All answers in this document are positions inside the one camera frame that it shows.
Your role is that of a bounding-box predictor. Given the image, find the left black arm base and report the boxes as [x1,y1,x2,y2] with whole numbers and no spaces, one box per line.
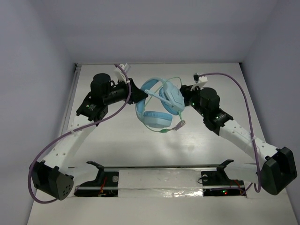
[74,161,119,197]

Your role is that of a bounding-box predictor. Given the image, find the aluminium side rail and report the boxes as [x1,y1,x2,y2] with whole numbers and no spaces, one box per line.
[59,63,81,135]

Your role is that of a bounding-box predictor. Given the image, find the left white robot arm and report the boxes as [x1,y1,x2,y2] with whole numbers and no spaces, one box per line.
[28,73,148,204]

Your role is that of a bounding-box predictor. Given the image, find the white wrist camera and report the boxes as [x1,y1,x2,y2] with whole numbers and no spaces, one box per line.
[190,73,208,91]
[114,63,131,83]

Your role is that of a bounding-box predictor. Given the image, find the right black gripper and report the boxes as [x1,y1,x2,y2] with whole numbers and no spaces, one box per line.
[170,83,208,118]

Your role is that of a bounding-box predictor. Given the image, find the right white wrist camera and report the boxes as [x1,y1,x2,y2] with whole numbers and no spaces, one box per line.
[190,73,208,91]

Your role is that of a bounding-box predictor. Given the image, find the light blue headphones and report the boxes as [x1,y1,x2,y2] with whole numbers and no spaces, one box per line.
[135,77,185,129]

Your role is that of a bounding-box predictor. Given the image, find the silver taped rail cover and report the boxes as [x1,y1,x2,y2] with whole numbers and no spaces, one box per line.
[118,169,203,198]

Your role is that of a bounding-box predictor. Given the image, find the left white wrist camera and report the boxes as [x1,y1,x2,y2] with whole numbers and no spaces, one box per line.
[114,63,131,83]

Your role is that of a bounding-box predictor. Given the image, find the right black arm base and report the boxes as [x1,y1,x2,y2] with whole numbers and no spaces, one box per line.
[197,159,247,197]

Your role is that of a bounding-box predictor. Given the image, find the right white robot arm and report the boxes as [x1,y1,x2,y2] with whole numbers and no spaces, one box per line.
[180,85,297,195]

